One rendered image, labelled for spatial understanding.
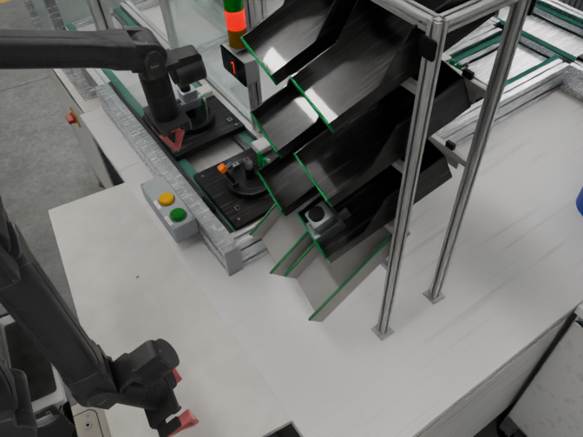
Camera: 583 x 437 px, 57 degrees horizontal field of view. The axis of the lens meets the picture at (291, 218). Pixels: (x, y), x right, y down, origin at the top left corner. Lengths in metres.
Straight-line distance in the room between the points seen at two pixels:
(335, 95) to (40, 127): 2.92
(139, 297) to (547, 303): 1.03
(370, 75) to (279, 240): 0.57
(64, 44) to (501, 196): 1.21
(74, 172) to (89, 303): 1.79
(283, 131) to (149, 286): 0.63
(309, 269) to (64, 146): 2.40
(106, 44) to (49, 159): 2.37
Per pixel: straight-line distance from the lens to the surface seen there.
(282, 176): 1.15
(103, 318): 1.44
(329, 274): 1.18
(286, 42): 0.94
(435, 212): 1.57
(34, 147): 3.48
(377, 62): 0.84
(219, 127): 1.68
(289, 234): 1.25
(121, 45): 1.01
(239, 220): 1.39
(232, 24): 1.43
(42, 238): 2.92
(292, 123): 1.02
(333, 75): 0.85
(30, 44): 0.98
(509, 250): 1.54
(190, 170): 1.58
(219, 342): 1.32
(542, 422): 1.95
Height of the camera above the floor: 2.01
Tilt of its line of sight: 49 degrees down
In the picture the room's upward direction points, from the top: 3 degrees counter-clockwise
